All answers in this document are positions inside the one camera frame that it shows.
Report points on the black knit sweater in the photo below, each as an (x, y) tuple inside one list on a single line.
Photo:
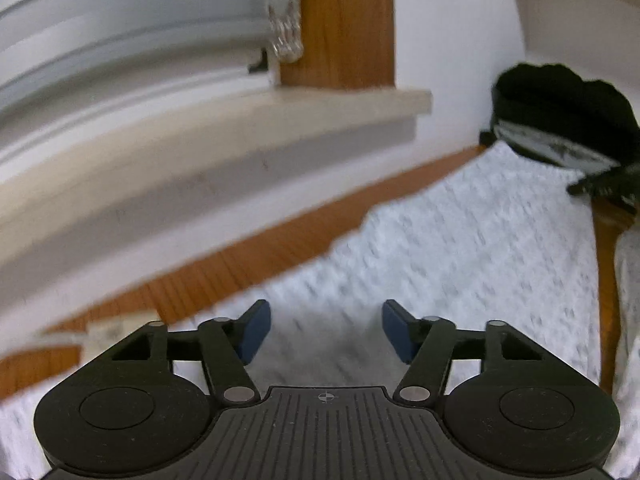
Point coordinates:
[(560, 97)]

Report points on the grey printed shirt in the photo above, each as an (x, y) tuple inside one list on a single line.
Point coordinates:
[(550, 145)]

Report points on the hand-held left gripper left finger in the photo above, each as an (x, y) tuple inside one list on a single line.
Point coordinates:
[(255, 330)]

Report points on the beige paper note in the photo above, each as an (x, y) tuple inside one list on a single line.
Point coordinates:
[(112, 337)]

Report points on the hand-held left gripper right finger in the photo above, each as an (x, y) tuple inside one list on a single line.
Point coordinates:
[(397, 330)]

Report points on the grey window blind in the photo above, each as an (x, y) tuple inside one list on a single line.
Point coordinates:
[(125, 25)]

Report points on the beige window sill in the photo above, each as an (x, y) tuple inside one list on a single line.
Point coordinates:
[(200, 160)]

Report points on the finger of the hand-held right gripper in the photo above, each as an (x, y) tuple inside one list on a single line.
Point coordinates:
[(615, 185)]

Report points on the white patterned pajama pants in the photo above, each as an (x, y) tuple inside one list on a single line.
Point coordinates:
[(450, 260)]

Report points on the wooden window frame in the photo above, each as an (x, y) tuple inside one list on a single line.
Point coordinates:
[(345, 20)]

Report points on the white wall shelf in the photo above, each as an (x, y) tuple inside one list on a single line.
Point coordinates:
[(575, 0)]

